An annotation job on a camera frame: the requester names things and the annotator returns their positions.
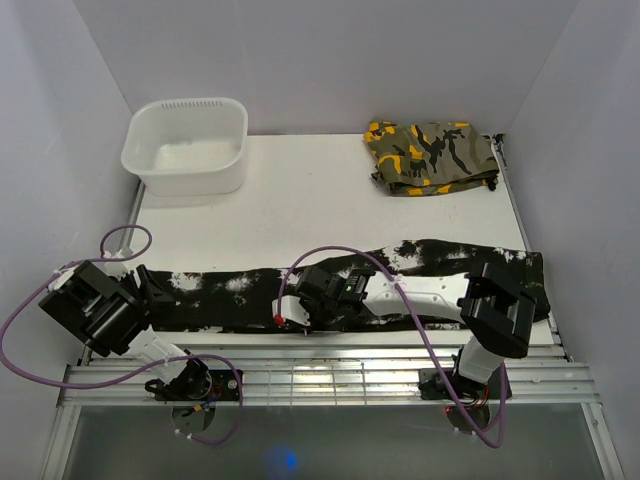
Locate black white tie-dye trousers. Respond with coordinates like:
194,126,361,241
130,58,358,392
149,239,551,334

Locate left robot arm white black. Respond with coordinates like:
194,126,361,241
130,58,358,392
39,261,212,401

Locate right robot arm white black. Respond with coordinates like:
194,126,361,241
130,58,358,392
273,263,536,397

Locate folded camouflage trousers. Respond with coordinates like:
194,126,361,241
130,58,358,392
363,120,500,197

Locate white plastic basin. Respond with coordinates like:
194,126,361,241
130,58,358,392
121,97,248,197

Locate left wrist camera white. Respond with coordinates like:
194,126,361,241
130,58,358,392
103,247,134,280

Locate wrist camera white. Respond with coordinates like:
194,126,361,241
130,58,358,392
103,247,134,280
272,295,311,327

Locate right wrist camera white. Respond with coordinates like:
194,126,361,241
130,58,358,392
272,295,311,327

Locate aluminium frame rail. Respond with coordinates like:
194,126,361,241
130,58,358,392
40,346,624,479

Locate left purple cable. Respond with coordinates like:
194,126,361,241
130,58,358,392
0,225,245,447

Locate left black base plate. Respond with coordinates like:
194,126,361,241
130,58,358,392
144,369,240,402

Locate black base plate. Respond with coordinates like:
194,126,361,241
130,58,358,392
418,368,502,402
144,369,240,402

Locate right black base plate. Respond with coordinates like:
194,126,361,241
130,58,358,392
418,368,502,402

